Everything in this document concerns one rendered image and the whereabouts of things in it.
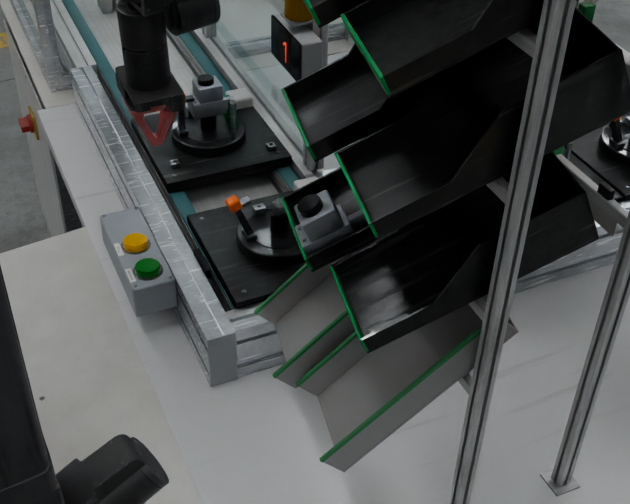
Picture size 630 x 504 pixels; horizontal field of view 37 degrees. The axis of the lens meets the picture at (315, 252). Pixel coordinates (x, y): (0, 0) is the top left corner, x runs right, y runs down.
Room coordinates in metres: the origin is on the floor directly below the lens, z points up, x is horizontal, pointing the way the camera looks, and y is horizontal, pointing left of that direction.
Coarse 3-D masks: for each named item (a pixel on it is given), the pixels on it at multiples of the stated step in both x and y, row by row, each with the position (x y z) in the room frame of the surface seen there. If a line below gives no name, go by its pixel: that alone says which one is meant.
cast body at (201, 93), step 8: (192, 80) 1.52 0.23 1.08; (200, 80) 1.50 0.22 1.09; (208, 80) 1.50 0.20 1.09; (216, 80) 1.52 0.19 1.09; (200, 88) 1.48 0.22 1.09; (208, 88) 1.49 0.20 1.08; (216, 88) 1.49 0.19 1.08; (200, 96) 1.48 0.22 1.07; (208, 96) 1.49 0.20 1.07; (216, 96) 1.49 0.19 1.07; (232, 96) 1.53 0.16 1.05; (192, 104) 1.48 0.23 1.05; (200, 104) 1.48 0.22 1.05; (208, 104) 1.49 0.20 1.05; (216, 104) 1.49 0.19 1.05; (224, 104) 1.50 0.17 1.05; (192, 112) 1.48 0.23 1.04; (200, 112) 1.48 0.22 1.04; (208, 112) 1.49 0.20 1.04; (216, 112) 1.49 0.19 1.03; (224, 112) 1.50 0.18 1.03
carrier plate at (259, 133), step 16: (240, 112) 1.60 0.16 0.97; (256, 112) 1.60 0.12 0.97; (256, 128) 1.54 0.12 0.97; (144, 144) 1.48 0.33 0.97; (256, 144) 1.48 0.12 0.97; (160, 160) 1.42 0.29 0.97; (192, 160) 1.42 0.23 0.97; (208, 160) 1.43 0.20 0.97; (224, 160) 1.43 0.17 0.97; (240, 160) 1.43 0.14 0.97; (256, 160) 1.43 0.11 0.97; (272, 160) 1.43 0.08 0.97; (288, 160) 1.45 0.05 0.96; (160, 176) 1.38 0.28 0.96; (176, 176) 1.37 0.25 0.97; (192, 176) 1.37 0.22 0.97; (208, 176) 1.38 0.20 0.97; (224, 176) 1.39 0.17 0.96
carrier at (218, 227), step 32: (288, 192) 1.33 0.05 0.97; (192, 224) 1.23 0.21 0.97; (224, 224) 1.23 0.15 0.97; (256, 224) 1.21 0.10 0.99; (288, 224) 1.20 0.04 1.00; (224, 256) 1.15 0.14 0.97; (256, 256) 1.14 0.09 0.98; (288, 256) 1.13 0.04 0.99; (224, 288) 1.09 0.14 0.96; (256, 288) 1.08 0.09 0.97
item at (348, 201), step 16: (336, 176) 1.00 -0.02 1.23; (304, 192) 0.99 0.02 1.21; (336, 192) 0.99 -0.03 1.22; (352, 192) 0.98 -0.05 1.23; (288, 208) 0.97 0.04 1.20; (352, 208) 0.95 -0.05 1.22; (352, 240) 0.88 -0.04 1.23; (368, 240) 0.88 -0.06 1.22; (304, 256) 0.87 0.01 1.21; (320, 256) 0.87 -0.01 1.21; (336, 256) 0.87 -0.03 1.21
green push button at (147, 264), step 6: (144, 258) 1.14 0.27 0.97; (150, 258) 1.14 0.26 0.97; (138, 264) 1.12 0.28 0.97; (144, 264) 1.12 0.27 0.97; (150, 264) 1.12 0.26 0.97; (156, 264) 1.12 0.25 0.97; (138, 270) 1.11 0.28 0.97; (144, 270) 1.11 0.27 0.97; (150, 270) 1.11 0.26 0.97; (156, 270) 1.11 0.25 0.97; (144, 276) 1.10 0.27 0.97; (150, 276) 1.10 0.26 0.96
